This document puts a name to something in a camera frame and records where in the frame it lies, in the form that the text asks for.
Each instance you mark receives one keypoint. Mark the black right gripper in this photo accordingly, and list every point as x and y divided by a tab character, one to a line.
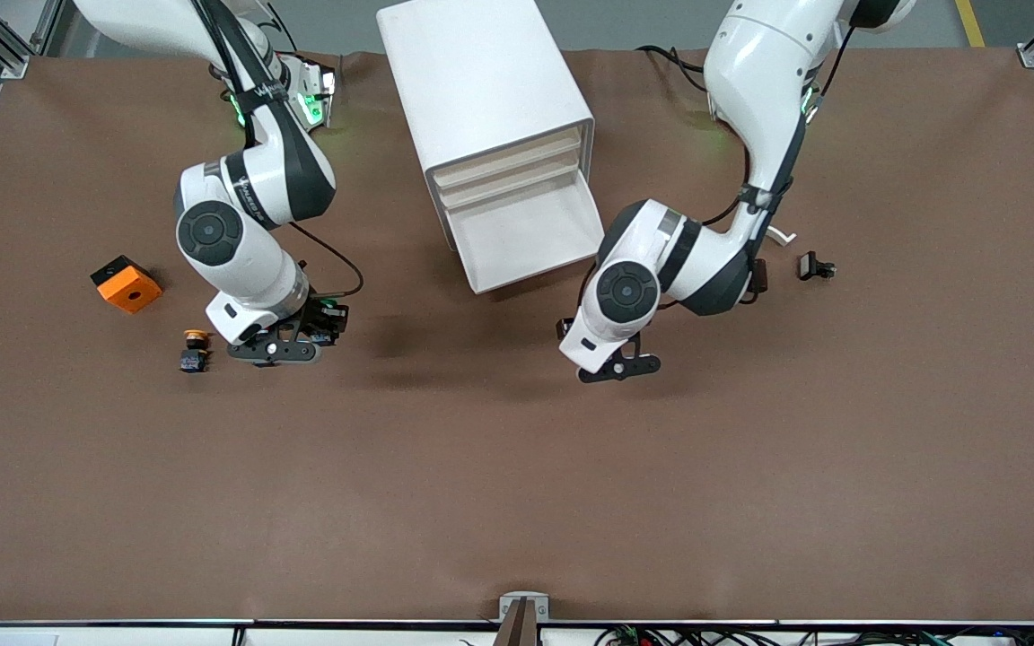
318	315

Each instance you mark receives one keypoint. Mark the green push button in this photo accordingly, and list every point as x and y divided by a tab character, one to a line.
330	309

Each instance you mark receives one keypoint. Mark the beige white drawer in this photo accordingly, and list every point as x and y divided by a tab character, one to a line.
508	157
526	238
510	178

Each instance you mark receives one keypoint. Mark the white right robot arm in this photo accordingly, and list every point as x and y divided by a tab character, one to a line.
248	260

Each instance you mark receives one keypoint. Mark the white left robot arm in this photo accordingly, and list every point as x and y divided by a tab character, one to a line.
750	81

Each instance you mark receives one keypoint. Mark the yellow push button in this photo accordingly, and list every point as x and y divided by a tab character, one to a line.
195	359

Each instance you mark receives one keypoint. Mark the orange black button box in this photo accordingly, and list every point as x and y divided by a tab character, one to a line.
131	289

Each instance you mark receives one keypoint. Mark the white drawer cabinet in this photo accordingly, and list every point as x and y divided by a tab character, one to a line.
472	81

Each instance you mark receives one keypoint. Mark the brown table mat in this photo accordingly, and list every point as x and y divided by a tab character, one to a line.
517	449

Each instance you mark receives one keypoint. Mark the small black switch component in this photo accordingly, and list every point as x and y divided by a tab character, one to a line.
809	266

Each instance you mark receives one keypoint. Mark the grey metal bracket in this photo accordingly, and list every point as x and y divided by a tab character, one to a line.
541	608

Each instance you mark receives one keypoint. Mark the brown camera pole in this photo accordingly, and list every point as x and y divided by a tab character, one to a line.
517	628

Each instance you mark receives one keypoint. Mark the white table edge rail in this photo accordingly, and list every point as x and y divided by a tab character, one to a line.
122	635

